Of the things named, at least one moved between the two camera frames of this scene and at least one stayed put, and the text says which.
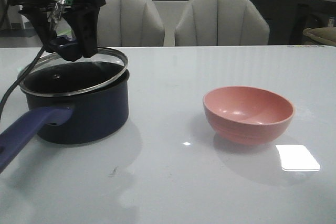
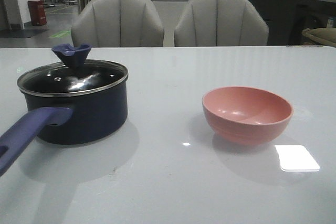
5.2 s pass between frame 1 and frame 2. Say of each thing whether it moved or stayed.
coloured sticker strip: stayed
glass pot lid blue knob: moved
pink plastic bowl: stayed
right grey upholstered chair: stayed
